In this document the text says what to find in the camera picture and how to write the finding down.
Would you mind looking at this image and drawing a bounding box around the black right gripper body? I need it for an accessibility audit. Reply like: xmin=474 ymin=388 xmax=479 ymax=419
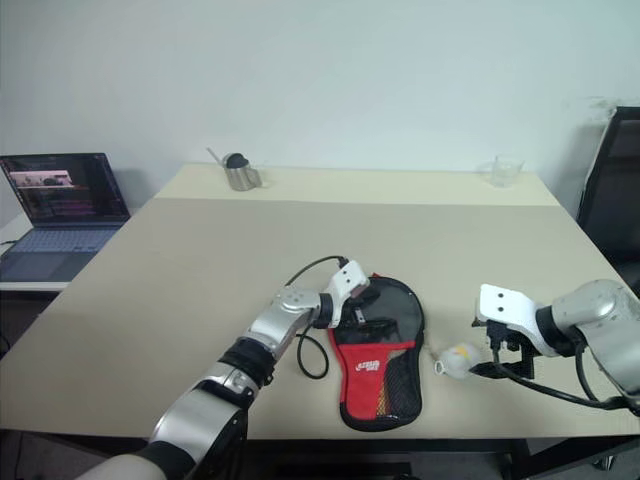
xmin=478 ymin=319 xmax=540 ymax=380

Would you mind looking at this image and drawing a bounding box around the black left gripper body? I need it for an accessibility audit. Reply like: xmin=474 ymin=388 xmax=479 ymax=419
xmin=343 ymin=297 xmax=370 ymax=330

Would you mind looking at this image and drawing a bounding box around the black red mesh paddle case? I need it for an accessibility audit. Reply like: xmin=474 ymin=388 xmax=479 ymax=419
xmin=326 ymin=272 xmax=427 ymax=432

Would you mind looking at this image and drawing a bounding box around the stainless steel cup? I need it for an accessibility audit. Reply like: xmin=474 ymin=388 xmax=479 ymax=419
xmin=222 ymin=155 xmax=263 ymax=193

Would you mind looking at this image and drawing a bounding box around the black office chair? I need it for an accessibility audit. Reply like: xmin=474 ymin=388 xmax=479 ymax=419
xmin=574 ymin=105 xmax=640 ymax=297

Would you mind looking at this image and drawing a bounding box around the clear glass cup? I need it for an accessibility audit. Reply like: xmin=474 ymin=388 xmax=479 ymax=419
xmin=489 ymin=154 xmax=525 ymax=189

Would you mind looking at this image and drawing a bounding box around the open dark laptop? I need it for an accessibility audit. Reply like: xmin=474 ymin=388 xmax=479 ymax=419
xmin=0 ymin=152 xmax=133 ymax=283

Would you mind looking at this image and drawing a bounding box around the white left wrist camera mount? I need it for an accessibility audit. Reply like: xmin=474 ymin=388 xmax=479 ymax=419
xmin=326 ymin=259 xmax=372 ymax=329

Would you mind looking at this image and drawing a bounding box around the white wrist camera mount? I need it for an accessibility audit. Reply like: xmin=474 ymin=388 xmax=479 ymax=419
xmin=326 ymin=259 xmax=372 ymax=329
xmin=471 ymin=282 xmax=557 ymax=358

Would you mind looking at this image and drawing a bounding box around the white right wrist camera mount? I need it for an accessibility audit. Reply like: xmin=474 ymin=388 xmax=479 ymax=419
xmin=471 ymin=282 xmax=557 ymax=358

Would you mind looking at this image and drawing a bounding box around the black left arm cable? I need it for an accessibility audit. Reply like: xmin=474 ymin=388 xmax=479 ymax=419
xmin=286 ymin=255 xmax=352 ymax=382

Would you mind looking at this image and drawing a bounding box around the black table frame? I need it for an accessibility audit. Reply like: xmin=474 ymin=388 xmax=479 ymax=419
xmin=0 ymin=424 xmax=640 ymax=480

